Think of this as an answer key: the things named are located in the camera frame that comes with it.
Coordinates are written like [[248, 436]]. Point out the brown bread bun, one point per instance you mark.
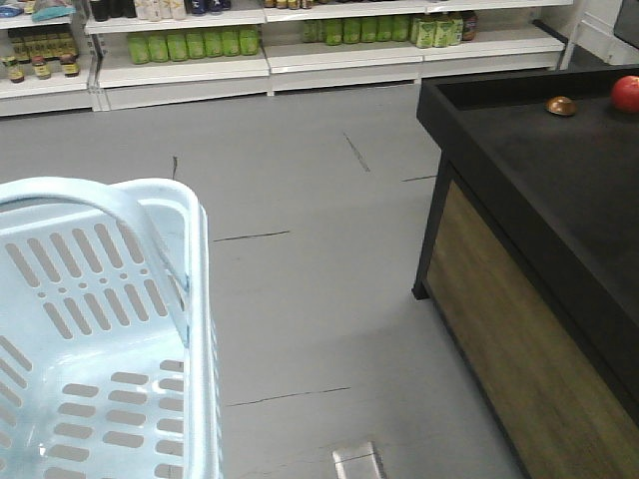
[[561, 106]]

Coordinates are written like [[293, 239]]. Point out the red apple at stand corner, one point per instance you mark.
[[624, 94]]

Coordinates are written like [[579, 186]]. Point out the light blue plastic basket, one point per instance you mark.
[[108, 349]]

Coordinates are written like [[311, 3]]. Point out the white supermarket shelving unit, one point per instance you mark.
[[508, 39]]

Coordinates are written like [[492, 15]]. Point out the black wooden produce stand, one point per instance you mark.
[[530, 255]]

